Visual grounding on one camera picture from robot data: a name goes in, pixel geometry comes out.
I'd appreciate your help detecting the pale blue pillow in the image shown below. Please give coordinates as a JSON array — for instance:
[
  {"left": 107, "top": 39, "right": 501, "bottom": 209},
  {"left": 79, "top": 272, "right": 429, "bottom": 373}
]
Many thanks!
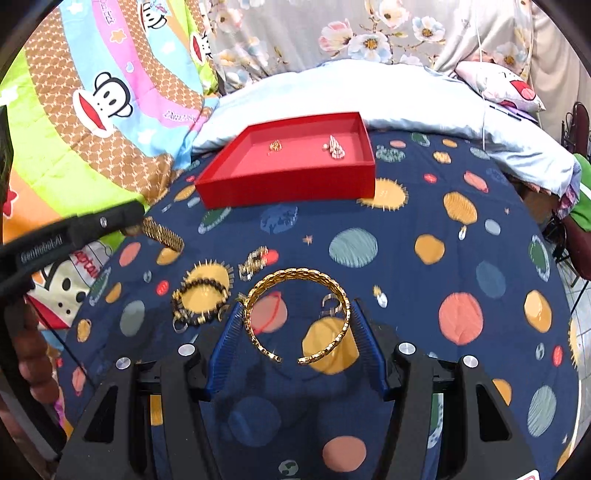
[{"left": 191, "top": 59, "right": 583, "bottom": 204}]

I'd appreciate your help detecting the dark metal chair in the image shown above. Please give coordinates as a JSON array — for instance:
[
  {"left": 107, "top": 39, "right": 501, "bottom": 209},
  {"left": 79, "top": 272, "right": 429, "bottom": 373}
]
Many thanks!
[{"left": 561, "top": 102, "right": 591, "bottom": 158}]

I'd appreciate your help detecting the cartoon monkey printed blanket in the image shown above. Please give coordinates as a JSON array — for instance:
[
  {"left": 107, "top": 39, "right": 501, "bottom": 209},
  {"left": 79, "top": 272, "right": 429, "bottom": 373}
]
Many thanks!
[{"left": 0, "top": 0, "right": 220, "bottom": 333}]

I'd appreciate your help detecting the navy planet printed bedsheet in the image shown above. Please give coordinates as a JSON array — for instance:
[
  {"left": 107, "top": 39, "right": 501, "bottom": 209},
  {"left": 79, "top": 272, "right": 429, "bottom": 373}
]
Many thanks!
[{"left": 55, "top": 124, "right": 583, "bottom": 480}]

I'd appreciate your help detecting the green cloth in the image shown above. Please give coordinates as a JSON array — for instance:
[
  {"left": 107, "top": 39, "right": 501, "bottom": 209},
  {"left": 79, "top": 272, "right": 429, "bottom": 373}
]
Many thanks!
[{"left": 570, "top": 152, "right": 591, "bottom": 234}]

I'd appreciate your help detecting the gold cuff bracelet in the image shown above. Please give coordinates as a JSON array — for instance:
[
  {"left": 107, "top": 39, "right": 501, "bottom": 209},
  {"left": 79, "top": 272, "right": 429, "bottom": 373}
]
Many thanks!
[{"left": 242, "top": 268, "right": 352, "bottom": 365}]

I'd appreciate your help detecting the pearl jewelry piece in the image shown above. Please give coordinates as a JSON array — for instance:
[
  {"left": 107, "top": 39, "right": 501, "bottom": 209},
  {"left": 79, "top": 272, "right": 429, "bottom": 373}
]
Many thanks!
[{"left": 322, "top": 135, "right": 348, "bottom": 160}]

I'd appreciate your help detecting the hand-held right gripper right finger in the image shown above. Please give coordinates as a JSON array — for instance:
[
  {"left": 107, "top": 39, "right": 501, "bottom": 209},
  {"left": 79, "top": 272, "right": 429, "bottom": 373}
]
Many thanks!
[{"left": 353, "top": 298, "right": 541, "bottom": 480}]

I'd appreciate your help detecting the gold watch-band bracelet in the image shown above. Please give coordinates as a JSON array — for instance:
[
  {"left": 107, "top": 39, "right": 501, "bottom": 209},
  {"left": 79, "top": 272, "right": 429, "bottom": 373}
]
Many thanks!
[{"left": 141, "top": 216, "right": 185, "bottom": 254}]

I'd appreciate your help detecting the floral grey cloth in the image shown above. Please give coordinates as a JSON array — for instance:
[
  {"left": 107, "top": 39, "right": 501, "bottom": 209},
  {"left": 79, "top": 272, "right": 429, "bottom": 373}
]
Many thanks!
[{"left": 203, "top": 0, "right": 536, "bottom": 93}]

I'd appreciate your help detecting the red tray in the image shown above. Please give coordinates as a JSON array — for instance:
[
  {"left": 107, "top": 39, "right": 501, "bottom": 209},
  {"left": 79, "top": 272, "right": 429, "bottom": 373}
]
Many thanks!
[{"left": 194, "top": 112, "right": 377, "bottom": 209}]

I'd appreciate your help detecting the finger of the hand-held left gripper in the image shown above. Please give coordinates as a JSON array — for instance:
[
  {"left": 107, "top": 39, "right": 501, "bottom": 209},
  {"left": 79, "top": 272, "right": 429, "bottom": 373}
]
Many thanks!
[
  {"left": 0, "top": 202, "right": 145, "bottom": 296},
  {"left": 0, "top": 105, "right": 16, "bottom": 208}
]

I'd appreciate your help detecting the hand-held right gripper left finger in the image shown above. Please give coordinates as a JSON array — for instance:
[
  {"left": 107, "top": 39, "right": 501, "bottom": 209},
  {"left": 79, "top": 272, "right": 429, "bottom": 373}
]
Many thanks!
[{"left": 55, "top": 300, "right": 245, "bottom": 480}]

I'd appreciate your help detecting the black bead bracelet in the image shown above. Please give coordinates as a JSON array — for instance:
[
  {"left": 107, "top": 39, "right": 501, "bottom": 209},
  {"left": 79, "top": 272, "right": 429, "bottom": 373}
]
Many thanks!
[{"left": 172, "top": 277, "right": 232, "bottom": 326}]

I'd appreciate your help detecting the gold chain jewelry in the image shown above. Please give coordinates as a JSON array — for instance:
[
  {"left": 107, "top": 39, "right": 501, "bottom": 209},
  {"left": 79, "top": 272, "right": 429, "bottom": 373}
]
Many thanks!
[{"left": 238, "top": 247, "right": 271, "bottom": 281}]

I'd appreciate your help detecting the white pillow with red print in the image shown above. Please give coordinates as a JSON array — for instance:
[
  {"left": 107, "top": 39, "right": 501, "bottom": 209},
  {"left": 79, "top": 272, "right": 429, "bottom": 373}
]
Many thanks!
[{"left": 455, "top": 60, "right": 546, "bottom": 114}]

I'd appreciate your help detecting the person's left hand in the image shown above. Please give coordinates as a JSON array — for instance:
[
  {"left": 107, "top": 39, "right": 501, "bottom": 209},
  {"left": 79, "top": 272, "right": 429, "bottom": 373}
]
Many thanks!
[{"left": 18, "top": 302, "right": 62, "bottom": 418}]

